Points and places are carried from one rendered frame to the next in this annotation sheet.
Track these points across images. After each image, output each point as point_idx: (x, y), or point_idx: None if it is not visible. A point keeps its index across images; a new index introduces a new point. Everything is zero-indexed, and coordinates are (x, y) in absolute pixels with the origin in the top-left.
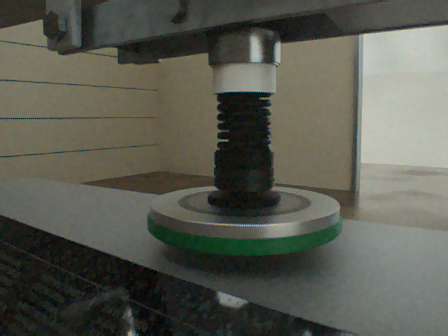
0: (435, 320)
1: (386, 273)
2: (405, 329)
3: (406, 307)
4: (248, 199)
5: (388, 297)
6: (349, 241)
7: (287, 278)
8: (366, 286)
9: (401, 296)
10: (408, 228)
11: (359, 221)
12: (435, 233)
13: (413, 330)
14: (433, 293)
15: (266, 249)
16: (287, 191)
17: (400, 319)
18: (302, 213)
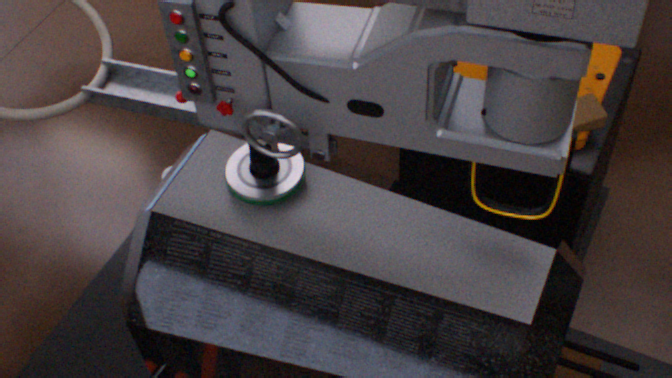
0: (212, 145)
1: (215, 168)
2: (222, 140)
3: (217, 149)
4: None
5: (220, 154)
6: (220, 196)
7: None
8: (225, 159)
9: (216, 155)
10: (185, 217)
11: (207, 225)
12: (175, 211)
13: (220, 140)
14: (206, 157)
15: None
16: (245, 186)
17: (221, 144)
18: (241, 154)
